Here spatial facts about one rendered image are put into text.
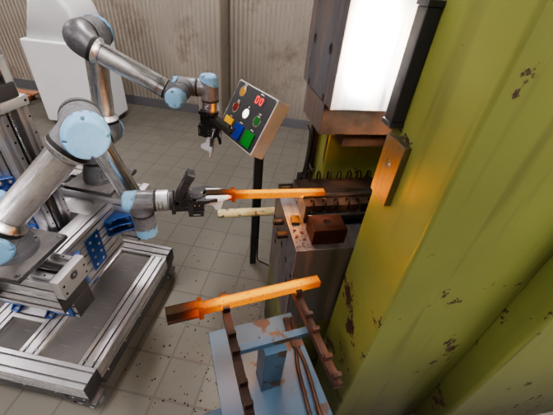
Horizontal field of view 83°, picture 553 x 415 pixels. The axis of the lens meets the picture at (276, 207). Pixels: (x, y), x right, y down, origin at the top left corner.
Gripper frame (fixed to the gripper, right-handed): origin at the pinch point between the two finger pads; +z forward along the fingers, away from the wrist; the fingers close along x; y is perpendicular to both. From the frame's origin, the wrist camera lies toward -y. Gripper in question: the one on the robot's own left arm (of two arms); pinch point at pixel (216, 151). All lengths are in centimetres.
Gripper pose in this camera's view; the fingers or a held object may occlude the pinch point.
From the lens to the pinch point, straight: 157.1
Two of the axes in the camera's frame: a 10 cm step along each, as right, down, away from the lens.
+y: -9.8, -1.7, 0.8
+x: -1.7, 5.9, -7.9
